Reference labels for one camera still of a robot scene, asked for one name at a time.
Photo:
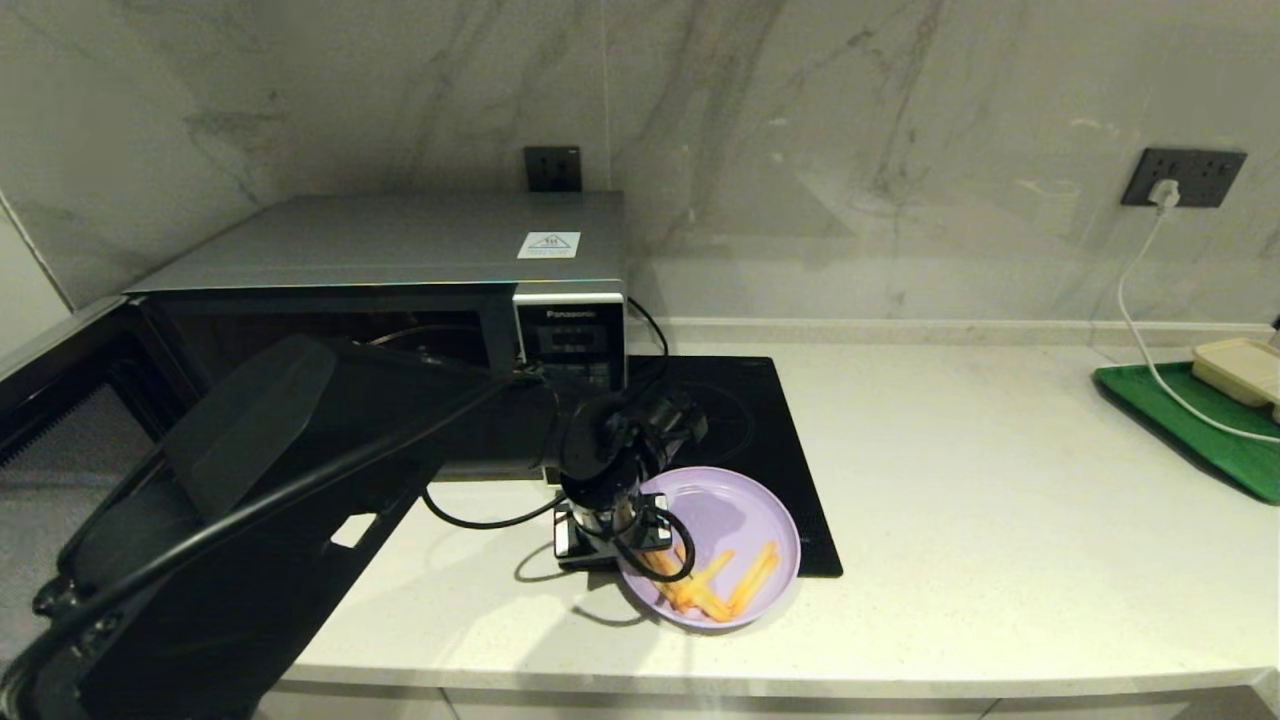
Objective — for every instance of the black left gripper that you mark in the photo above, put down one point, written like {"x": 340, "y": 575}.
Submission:
{"x": 610, "y": 525}

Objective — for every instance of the purple plastic plate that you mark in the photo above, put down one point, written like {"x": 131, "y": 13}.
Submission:
{"x": 740, "y": 510}

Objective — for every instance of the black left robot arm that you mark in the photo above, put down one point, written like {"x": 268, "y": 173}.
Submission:
{"x": 300, "y": 430}

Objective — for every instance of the silver Panasonic microwave oven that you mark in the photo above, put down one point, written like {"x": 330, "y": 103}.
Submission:
{"x": 400, "y": 240}

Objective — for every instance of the black induction cooktop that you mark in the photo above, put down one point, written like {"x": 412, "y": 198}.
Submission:
{"x": 780, "y": 450}

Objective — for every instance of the grey cabinet front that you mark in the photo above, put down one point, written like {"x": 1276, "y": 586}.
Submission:
{"x": 700, "y": 706}

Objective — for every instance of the green plastic tray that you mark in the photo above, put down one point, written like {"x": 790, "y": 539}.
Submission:
{"x": 1200, "y": 440}

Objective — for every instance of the white power plug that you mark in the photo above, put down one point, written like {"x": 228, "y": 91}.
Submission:
{"x": 1164, "y": 194}

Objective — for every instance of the beige lidded container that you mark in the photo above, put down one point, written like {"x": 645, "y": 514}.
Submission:
{"x": 1240, "y": 370}

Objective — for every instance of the small black wall socket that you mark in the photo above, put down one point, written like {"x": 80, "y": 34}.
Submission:
{"x": 552, "y": 168}

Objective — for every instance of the wide black wall socket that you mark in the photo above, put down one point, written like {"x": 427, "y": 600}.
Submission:
{"x": 1205, "y": 176}

